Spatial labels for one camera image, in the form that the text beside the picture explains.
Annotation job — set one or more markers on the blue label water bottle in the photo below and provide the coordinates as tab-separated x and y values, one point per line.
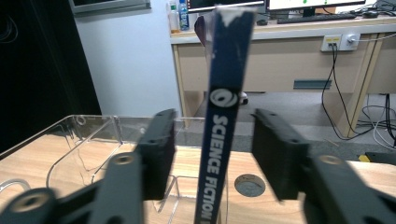
184	15

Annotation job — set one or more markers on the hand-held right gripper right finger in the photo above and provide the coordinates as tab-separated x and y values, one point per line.
280	155

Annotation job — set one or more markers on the dark purple magazine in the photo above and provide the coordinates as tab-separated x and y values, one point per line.
227	62

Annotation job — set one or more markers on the round grey table grommet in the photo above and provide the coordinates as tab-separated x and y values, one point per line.
249	185

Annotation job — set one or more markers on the grey framed monitor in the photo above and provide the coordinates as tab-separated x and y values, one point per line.
109	4

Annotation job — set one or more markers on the beige wooden desk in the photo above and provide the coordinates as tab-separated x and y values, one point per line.
280	68

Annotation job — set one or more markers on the black keyboard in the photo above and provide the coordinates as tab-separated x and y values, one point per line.
316	18

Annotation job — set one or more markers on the clear acrylic file rack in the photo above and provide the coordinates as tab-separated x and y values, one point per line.
77	140

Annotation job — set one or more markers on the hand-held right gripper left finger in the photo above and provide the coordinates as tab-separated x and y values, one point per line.
155	155

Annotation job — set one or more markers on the striped black stand base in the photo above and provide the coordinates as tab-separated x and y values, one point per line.
381	158

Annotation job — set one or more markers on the white partition panel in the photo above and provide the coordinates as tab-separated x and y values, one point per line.
130	62

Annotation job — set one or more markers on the black curtain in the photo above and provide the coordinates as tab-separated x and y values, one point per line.
37	71

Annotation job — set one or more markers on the computer monitor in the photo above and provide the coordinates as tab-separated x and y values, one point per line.
205	3
314	3

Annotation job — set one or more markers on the white power socket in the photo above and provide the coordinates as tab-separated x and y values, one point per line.
331	42
351	41

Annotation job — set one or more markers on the plastic bottles on desk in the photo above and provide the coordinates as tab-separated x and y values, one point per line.
174	18

